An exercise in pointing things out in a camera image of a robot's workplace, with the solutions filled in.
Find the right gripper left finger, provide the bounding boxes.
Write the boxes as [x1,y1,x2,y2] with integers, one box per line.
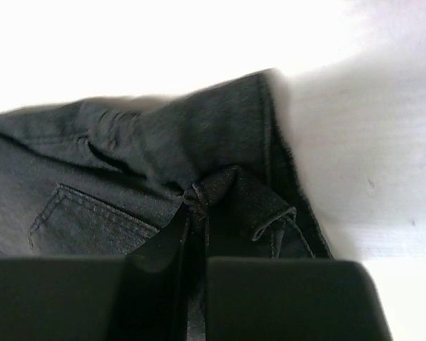
[0,206,190,340]

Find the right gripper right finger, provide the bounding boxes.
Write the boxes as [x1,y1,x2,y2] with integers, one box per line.
[198,212,395,341]

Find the black trousers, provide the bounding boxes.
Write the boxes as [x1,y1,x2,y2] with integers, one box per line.
[0,67,337,262]

